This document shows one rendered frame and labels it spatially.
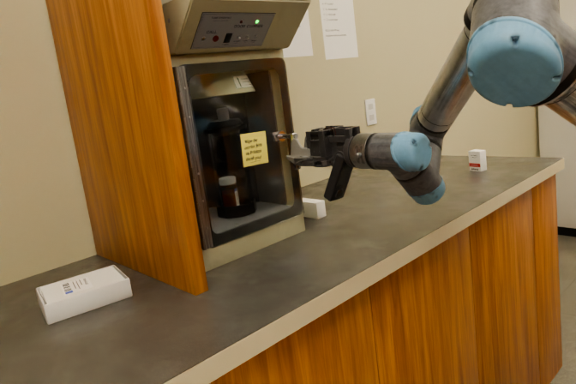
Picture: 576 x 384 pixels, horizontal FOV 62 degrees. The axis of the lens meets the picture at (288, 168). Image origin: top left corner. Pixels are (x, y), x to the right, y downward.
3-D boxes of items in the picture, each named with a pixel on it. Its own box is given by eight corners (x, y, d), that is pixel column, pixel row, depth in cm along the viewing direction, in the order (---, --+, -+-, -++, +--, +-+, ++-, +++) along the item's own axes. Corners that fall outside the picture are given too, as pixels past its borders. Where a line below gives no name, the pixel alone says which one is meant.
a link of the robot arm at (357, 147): (387, 164, 102) (364, 174, 97) (370, 164, 106) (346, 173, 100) (383, 129, 101) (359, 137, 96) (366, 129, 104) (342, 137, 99)
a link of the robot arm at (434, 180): (451, 163, 106) (430, 132, 99) (446, 207, 100) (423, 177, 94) (417, 168, 111) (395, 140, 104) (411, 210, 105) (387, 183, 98)
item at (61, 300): (39, 306, 100) (34, 287, 99) (117, 280, 108) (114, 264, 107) (47, 326, 90) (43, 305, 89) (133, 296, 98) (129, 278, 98)
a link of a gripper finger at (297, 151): (284, 137, 117) (314, 136, 110) (288, 161, 118) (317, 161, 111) (275, 140, 114) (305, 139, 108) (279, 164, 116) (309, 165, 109)
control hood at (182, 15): (167, 55, 98) (159, 4, 97) (283, 49, 120) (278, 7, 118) (199, 47, 90) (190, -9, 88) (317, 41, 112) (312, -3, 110)
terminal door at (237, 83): (204, 250, 106) (174, 64, 99) (302, 213, 126) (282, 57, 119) (207, 250, 105) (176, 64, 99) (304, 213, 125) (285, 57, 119)
